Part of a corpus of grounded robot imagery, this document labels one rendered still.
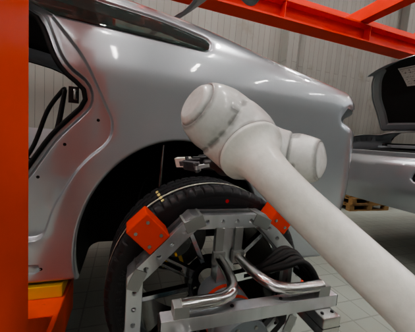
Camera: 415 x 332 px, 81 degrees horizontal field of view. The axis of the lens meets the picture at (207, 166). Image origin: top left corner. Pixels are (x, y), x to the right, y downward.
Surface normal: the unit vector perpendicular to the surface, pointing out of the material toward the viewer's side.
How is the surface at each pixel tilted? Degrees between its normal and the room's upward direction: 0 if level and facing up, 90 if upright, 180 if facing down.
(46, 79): 90
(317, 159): 83
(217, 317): 90
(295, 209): 92
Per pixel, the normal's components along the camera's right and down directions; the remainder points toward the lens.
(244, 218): 0.31, 0.12
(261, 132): 0.34, -0.16
